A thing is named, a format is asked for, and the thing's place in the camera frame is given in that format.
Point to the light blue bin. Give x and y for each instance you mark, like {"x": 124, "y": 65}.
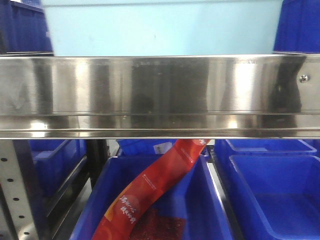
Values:
{"x": 161, "y": 27}

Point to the dark blue bin behind middle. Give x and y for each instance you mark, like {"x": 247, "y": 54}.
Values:
{"x": 134, "y": 147}

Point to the dark blue bin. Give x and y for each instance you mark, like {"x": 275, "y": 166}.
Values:
{"x": 54, "y": 160}
{"x": 194, "y": 199}
{"x": 227, "y": 147}
{"x": 276, "y": 197}
{"x": 134, "y": 147}

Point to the dark blue bin lower middle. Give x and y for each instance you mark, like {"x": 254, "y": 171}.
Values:
{"x": 194, "y": 199}

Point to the red snack package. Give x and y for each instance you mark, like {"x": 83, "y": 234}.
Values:
{"x": 136, "y": 198}

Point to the dark blue bin behind right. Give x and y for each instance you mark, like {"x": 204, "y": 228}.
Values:
{"x": 227, "y": 147}

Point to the dark blue bin lower left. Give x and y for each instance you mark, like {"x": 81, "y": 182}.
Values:
{"x": 54, "y": 160}

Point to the dark blue bin lower right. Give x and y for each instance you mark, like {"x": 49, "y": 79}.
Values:
{"x": 276, "y": 197}

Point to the dark blue crate upper left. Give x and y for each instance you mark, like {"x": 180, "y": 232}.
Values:
{"x": 23, "y": 27}

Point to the dark blue crate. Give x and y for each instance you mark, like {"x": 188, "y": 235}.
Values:
{"x": 298, "y": 27}
{"x": 23, "y": 27}

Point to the dark blue crate upper right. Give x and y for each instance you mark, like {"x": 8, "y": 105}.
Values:
{"x": 298, "y": 27}

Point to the stainless steel shelf front rail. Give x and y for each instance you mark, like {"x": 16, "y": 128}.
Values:
{"x": 190, "y": 97}

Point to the perforated metal shelf post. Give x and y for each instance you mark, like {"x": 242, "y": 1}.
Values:
{"x": 15, "y": 192}

